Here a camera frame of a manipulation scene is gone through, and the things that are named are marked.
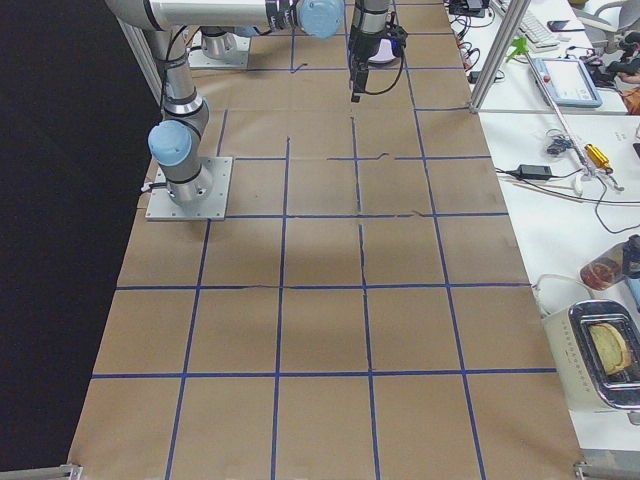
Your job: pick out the white toaster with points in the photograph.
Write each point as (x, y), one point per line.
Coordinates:
(586, 386)

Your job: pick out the aluminium frame post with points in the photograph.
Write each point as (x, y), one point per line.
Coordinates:
(506, 33)

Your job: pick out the brown paper table cover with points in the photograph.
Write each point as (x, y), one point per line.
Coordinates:
(362, 312)

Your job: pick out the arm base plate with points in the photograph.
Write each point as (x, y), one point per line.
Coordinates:
(198, 61)
(204, 198)

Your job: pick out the yellow tool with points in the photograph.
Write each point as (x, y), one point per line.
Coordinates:
(598, 158)

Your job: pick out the toast slice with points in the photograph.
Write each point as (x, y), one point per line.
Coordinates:
(611, 347)

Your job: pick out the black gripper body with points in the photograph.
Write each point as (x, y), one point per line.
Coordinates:
(360, 49)

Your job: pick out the green reach grabber stick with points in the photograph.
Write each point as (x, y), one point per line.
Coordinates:
(520, 49)

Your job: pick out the lilac plate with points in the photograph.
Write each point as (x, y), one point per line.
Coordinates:
(385, 54)

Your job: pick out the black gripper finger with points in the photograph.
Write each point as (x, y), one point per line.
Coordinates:
(356, 96)

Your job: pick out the black power adapter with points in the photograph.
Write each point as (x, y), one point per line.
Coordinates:
(534, 172)

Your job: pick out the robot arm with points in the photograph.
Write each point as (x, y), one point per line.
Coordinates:
(220, 43)
(174, 143)

